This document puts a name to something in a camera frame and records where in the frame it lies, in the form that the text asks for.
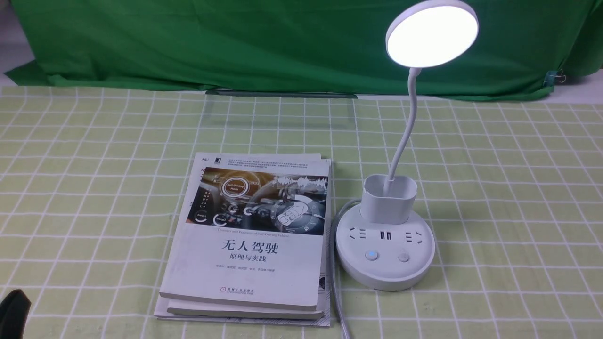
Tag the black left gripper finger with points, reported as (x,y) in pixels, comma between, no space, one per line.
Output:
(14,311)

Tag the clear acrylic stand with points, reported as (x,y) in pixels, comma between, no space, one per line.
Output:
(234,109)

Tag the green backdrop cloth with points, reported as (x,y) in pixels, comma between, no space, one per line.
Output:
(299,46)

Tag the binder clip on cloth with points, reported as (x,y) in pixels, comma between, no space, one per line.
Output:
(554,77)

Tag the green checked tablecloth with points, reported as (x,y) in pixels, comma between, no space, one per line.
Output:
(92,181)

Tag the top book self-driving cover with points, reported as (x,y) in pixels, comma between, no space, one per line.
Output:
(245,245)

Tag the white desk lamp with base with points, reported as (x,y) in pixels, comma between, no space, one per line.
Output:
(381,242)

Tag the bottom thin magazine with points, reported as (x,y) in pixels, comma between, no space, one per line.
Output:
(325,301)

